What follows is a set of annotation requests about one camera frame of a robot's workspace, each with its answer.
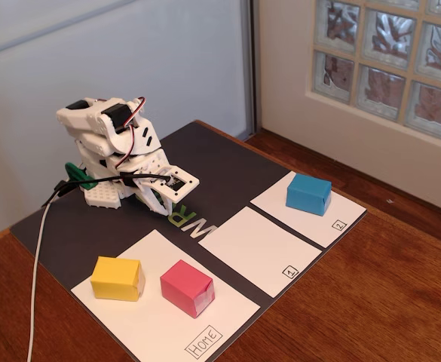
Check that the blue paper box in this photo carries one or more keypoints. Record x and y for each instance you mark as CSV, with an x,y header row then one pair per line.
x,y
307,192

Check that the red paper box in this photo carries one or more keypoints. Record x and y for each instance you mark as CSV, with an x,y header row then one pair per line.
x,y
184,283

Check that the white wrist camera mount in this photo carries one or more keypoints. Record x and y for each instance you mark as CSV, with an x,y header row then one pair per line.
x,y
188,183

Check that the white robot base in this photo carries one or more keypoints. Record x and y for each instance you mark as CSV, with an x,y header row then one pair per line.
x,y
99,196

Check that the grey metal door frame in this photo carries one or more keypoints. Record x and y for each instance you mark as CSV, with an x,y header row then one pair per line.
x,y
248,68

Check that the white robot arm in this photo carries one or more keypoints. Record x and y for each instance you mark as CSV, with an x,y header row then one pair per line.
x,y
92,124

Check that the white paper marked 2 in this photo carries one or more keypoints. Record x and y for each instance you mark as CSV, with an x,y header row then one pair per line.
x,y
318,230

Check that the yellow paper box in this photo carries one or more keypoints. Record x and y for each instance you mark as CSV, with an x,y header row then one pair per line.
x,y
114,277

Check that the white paper marked 1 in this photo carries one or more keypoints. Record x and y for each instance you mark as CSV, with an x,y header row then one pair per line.
x,y
258,249

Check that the dark mat with WRO print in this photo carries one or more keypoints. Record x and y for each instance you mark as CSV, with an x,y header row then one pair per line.
x,y
224,166

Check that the frosted white door panel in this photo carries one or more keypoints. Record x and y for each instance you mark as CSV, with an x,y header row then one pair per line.
x,y
92,56

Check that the glass block window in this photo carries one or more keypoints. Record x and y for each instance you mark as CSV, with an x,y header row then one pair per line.
x,y
386,56

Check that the white paper marked HOME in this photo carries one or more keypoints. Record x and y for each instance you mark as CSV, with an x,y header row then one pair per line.
x,y
148,328

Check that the green clamp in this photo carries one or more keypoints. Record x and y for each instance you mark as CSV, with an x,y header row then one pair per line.
x,y
78,175

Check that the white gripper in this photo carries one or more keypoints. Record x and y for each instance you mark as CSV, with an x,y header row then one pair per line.
x,y
149,194

